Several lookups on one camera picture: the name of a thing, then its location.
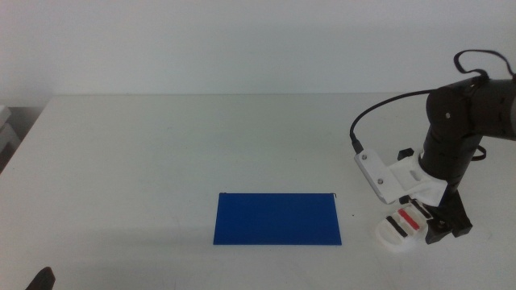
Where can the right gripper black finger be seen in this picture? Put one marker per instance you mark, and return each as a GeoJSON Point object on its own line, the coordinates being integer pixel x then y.
{"type": "Point", "coordinates": [463, 229]}
{"type": "Point", "coordinates": [437, 234]}

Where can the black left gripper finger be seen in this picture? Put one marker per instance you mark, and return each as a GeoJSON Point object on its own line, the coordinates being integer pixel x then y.
{"type": "Point", "coordinates": [42, 281]}

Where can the white shoe black red stripes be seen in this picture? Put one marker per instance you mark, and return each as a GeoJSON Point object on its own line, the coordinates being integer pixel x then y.
{"type": "Point", "coordinates": [406, 218]}

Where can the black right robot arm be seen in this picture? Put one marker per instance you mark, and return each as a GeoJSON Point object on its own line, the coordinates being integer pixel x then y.
{"type": "Point", "coordinates": [449, 121]}

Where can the blue rectangular mat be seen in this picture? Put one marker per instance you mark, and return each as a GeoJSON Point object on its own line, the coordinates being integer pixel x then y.
{"type": "Point", "coordinates": [276, 219]}

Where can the white side shelf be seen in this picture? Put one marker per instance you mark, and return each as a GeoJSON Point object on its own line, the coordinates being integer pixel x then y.
{"type": "Point", "coordinates": [5, 139]}

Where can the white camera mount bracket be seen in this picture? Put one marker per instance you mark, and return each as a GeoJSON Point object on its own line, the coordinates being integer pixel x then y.
{"type": "Point", "coordinates": [415, 177]}

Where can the silver white wrist camera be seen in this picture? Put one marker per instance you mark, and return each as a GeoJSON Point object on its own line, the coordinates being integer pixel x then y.
{"type": "Point", "coordinates": [375, 173]}

